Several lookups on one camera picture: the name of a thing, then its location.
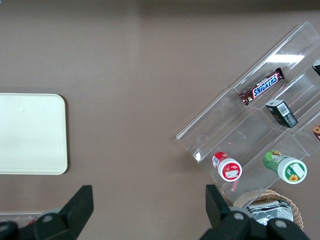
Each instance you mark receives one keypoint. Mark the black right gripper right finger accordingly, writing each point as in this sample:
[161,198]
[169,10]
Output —
[220,212]

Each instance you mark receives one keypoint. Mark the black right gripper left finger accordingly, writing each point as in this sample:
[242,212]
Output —
[75,207]

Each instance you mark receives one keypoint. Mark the light oval wicker basket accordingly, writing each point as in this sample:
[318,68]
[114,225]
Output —
[296,207]

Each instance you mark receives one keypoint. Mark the cream rectangular serving tray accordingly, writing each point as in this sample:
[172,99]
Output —
[30,132]

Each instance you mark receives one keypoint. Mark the red white-lidded snack can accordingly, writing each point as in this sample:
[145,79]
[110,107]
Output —
[228,170]

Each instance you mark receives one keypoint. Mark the crumpled silver foil package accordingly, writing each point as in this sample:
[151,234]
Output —
[270,212]

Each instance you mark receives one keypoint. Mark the clear acrylic bottle rack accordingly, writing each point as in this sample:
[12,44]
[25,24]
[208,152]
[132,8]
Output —
[17,215]

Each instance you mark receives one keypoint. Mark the green white-lidded snack can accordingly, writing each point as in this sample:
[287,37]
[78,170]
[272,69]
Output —
[291,171]

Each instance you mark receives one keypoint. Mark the clear acrylic tiered shelf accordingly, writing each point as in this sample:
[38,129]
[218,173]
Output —
[225,120]

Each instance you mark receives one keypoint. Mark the small black barcode box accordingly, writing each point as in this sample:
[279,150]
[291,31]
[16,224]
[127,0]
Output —
[281,113]

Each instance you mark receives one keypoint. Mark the brown cookie box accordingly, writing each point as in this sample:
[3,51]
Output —
[317,132]

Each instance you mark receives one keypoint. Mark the Snickers chocolate bar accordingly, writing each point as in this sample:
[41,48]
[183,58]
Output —
[262,86]

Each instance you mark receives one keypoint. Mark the small black packet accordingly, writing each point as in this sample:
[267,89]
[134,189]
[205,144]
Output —
[317,68]

